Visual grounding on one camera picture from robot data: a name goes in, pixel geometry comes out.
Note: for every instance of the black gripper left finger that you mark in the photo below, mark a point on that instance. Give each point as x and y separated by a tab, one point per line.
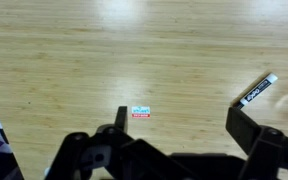
144	160

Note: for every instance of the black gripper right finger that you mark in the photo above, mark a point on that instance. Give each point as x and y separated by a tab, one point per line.
264	146

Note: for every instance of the black Expo marker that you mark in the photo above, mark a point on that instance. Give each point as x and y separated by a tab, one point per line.
259	89

